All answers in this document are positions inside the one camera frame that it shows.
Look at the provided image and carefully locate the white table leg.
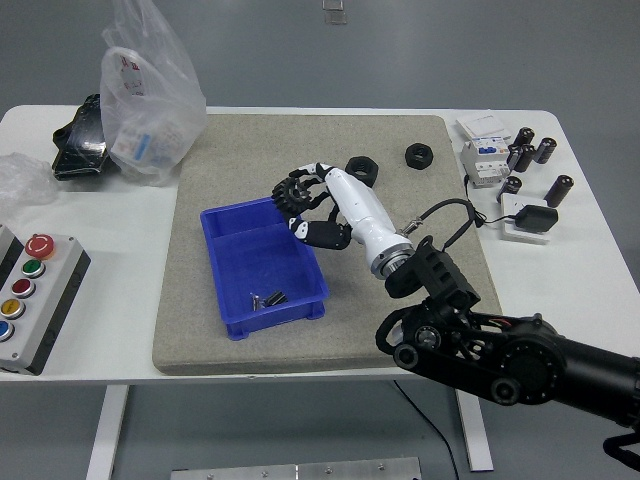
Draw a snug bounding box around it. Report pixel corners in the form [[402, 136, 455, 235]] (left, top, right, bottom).
[[85, 384, 130, 480], [453, 387, 495, 472]]

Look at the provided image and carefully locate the crumpled clear plastic bag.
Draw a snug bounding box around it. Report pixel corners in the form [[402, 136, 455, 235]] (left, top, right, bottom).
[[0, 152, 59, 214]]

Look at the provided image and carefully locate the white wall socket panel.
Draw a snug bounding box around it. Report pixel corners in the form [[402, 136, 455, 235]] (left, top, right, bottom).
[[499, 193, 552, 245]]

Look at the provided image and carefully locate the grey push-button control box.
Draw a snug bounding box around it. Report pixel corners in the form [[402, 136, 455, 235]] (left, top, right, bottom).
[[0, 233, 92, 376]]

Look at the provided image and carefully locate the grey box with black side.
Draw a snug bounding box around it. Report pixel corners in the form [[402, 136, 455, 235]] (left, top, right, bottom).
[[0, 223, 26, 294]]

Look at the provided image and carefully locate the small black hex nut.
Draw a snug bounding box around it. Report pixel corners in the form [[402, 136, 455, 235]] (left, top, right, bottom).
[[403, 142, 435, 170]]

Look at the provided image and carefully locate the large black gear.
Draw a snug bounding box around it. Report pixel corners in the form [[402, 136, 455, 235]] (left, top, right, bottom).
[[272, 175, 314, 217]]

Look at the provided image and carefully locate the grey-brown mat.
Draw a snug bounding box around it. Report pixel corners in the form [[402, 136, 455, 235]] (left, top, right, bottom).
[[151, 114, 504, 376]]

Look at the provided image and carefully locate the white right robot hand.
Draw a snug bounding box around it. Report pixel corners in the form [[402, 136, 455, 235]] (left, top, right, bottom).
[[272, 162, 416, 275]]

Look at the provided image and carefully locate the large black hex nut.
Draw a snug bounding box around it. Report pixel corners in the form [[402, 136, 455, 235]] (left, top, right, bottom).
[[345, 155, 380, 189]]

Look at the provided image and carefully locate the white circuit breaker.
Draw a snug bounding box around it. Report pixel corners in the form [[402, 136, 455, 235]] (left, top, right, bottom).
[[459, 135, 512, 190]]

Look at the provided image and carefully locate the clear plastic bag with items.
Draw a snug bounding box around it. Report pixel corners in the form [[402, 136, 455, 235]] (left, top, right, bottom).
[[99, 0, 208, 189]]

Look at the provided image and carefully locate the black adapter cord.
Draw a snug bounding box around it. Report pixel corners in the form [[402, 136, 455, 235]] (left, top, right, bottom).
[[463, 174, 519, 230]]

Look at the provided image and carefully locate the blue plastic box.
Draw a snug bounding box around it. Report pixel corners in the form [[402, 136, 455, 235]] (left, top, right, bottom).
[[199, 196, 331, 341]]

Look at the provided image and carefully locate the silver metal plate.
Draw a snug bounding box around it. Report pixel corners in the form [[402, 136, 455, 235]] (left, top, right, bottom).
[[170, 456, 422, 480]]

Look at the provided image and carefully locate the black floor cable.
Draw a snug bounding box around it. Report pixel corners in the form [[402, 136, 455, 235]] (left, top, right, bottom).
[[392, 380, 459, 480]]

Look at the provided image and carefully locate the black part wrapped in plastic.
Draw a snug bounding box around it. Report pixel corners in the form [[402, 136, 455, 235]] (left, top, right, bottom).
[[52, 93, 121, 181]]

